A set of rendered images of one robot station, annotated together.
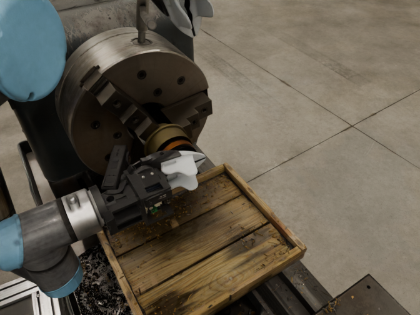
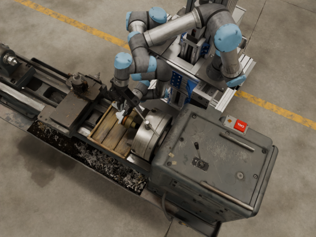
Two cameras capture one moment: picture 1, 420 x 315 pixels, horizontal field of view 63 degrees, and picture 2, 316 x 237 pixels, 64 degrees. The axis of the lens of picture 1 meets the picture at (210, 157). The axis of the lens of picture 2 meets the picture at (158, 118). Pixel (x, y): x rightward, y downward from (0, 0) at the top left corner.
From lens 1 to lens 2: 152 cm
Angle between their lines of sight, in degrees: 68
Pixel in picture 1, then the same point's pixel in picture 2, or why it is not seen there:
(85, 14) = (177, 129)
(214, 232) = (115, 132)
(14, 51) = not seen: hidden behind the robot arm
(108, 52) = (154, 116)
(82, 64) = (160, 114)
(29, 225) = (140, 83)
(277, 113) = not seen: outside the picture
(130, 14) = (166, 141)
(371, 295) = (67, 122)
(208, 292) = (109, 116)
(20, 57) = not seen: hidden behind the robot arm
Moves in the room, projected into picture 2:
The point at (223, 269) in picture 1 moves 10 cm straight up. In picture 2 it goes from (108, 123) to (106, 117)
